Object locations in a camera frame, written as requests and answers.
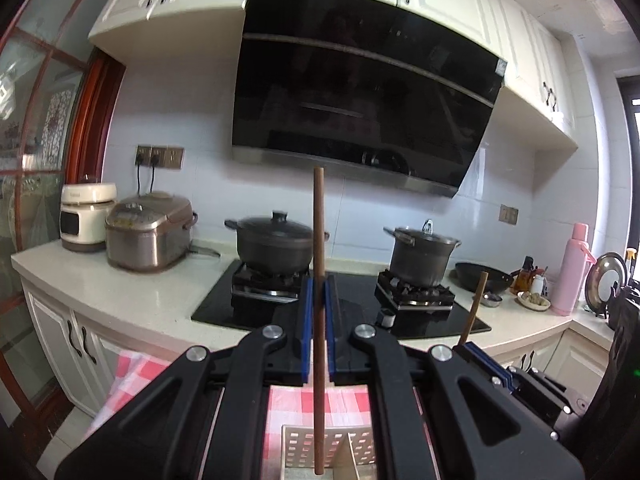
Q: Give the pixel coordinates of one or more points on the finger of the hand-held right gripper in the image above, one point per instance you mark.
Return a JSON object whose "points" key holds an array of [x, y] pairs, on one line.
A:
{"points": [[492, 365], [512, 379]]}

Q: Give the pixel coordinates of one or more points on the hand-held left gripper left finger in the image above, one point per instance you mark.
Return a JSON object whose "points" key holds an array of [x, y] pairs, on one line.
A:
{"points": [[308, 332]]}

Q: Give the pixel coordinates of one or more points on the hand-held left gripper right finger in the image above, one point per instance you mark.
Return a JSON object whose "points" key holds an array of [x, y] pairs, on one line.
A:
{"points": [[330, 332]]}

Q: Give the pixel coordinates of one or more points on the brown wooden chopstick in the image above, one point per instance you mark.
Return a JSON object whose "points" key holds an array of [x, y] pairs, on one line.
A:
{"points": [[318, 220], [475, 305]]}

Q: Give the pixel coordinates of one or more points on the white perforated utensil holder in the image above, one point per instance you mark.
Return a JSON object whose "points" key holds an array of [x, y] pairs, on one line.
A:
{"points": [[300, 452]]}

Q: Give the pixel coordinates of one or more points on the black glass gas cooktop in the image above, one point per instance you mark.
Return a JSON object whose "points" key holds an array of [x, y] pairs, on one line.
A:
{"points": [[360, 302]]}

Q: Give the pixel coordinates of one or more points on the white lower cabinet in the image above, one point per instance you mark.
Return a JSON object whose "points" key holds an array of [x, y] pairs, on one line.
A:
{"points": [[55, 340], [575, 360]]}

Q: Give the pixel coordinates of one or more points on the silver cooktop knob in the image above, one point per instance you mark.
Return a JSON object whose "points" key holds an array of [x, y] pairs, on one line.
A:
{"points": [[388, 319]]}

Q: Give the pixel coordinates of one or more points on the black burner grate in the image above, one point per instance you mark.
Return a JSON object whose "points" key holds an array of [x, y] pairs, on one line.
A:
{"points": [[265, 285], [415, 297]]}

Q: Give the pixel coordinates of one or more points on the small steel bowl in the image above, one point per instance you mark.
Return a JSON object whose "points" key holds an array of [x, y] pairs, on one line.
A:
{"points": [[491, 300]]}

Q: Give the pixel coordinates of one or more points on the small dish with food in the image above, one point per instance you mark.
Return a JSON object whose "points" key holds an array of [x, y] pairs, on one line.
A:
{"points": [[533, 302]]}

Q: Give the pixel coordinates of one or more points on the steel pot lid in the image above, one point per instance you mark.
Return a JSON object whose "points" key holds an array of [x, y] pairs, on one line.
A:
{"points": [[605, 280]]}

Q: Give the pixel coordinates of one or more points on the black wok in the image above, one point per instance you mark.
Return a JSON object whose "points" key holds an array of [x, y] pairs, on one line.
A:
{"points": [[482, 277]]}

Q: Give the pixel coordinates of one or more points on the black casserole pot with lid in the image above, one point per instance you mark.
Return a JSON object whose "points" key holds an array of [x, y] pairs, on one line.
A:
{"points": [[275, 250]]}

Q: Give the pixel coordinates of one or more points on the small white bottle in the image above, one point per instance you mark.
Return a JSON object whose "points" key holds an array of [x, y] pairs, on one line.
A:
{"points": [[538, 285]]}

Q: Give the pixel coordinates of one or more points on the oil bottle with black cap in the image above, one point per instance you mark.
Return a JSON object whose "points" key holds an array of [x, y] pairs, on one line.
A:
{"points": [[525, 277]]}

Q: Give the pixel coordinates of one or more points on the pink thermos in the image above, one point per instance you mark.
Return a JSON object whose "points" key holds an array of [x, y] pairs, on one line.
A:
{"points": [[570, 270]]}

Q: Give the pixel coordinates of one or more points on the steel stockpot with lid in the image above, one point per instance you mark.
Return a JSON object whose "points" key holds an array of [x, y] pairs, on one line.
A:
{"points": [[420, 260]]}

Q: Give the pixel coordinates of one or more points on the pink checkered tablecloth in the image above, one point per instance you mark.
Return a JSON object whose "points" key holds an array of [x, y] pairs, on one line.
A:
{"points": [[140, 370]]}

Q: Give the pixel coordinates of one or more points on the silver rice cooker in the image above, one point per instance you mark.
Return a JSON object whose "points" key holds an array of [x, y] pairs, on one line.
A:
{"points": [[150, 240]]}

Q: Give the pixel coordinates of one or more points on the black range hood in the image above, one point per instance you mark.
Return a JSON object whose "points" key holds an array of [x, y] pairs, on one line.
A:
{"points": [[360, 100]]}

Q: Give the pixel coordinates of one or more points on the white electric cooker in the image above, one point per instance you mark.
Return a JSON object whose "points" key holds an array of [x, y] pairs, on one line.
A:
{"points": [[82, 210]]}

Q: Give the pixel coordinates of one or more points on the wooden framed glass door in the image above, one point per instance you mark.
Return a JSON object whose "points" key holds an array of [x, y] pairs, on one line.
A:
{"points": [[92, 110]]}

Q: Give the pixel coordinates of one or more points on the brass wall switch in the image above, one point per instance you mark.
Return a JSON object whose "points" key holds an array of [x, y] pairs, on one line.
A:
{"points": [[508, 213]]}

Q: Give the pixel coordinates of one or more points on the dark window frame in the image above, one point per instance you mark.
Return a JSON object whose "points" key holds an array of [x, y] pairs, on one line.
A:
{"points": [[631, 160]]}

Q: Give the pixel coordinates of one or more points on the brass wall outlet panel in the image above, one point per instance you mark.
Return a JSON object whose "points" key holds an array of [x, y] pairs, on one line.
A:
{"points": [[172, 157]]}

